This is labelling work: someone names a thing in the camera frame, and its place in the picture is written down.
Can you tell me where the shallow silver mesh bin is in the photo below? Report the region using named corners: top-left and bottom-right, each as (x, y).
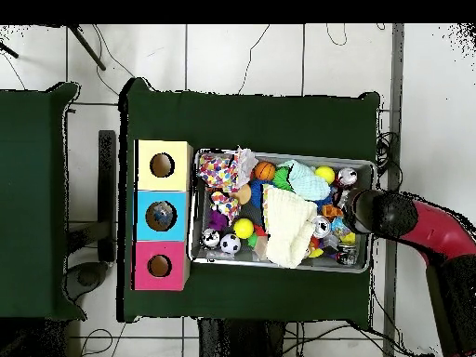
top-left (187, 148), bottom-right (376, 274)

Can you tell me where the mint green waffle cloth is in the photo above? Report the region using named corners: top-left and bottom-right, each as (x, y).
top-left (276, 159), bottom-right (332, 202)

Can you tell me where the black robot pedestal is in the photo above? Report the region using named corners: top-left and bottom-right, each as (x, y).
top-left (198, 318), bottom-right (287, 357)

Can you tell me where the black tripod leg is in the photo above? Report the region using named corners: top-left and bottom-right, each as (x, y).
top-left (0, 39), bottom-right (20, 60)
top-left (67, 23), bottom-right (108, 72)

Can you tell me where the blue spiky ball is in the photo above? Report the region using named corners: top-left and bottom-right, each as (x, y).
top-left (249, 178), bottom-right (274, 209)
top-left (313, 196), bottom-right (334, 213)

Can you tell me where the small polka dot cloth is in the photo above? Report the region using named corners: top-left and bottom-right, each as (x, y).
top-left (210, 190), bottom-right (242, 224)

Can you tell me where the blue globe ball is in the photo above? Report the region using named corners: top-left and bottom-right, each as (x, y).
top-left (330, 216), bottom-right (352, 239)

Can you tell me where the cream waffle cloth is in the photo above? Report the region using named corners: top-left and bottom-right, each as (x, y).
top-left (261, 183), bottom-right (319, 270)

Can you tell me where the clear plastic packet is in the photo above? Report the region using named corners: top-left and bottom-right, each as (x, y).
top-left (152, 202), bottom-right (176, 229)

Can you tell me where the small soccer ball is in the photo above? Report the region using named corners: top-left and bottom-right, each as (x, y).
top-left (219, 232), bottom-right (242, 256)

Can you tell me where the dark green side-table cloth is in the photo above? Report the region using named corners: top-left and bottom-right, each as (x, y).
top-left (0, 82), bottom-right (87, 321)

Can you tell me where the orange toy basketball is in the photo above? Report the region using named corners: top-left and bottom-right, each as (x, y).
top-left (253, 160), bottom-right (277, 182)

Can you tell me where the black flat panel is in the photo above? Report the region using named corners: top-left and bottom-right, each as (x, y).
top-left (97, 129), bottom-right (118, 263)

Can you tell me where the thin black floor cable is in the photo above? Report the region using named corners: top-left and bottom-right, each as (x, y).
top-left (237, 23), bottom-right (271, 95)

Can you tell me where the grey floor cable cover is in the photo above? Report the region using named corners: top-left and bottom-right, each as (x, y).
top-left (382, 23), bottom-right (405, 357)

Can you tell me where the black cable bundle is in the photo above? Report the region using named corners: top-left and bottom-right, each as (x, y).
top-left (374, 130), bottom-right (404, 194)

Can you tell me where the large polka dot cloth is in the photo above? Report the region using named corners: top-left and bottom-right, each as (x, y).
top-left (196, 147), bottom-right (259, 193)

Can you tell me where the silver drink can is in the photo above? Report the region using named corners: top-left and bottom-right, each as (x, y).
top-left (311, 214), bottom-right (332, 239)
top-left (336, 166), bottom-right (359, 187)

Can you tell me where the wooden three-hole box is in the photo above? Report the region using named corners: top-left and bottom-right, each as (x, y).
top-left (131, 139), bottom-right (194, 292)

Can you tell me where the green spiky ball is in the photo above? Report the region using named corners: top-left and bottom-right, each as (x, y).
top-left (271, 166), bottom-right (293, 192)

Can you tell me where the yellow foam ball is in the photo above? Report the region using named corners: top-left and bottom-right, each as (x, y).
top-left (232, 218), bottom-right (256, 240)
top-left (314, 165), bottom-right (337, 185)

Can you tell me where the dark green tablecloth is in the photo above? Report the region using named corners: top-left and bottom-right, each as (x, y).
top-left (117, 77), bottom-right (381, 323)

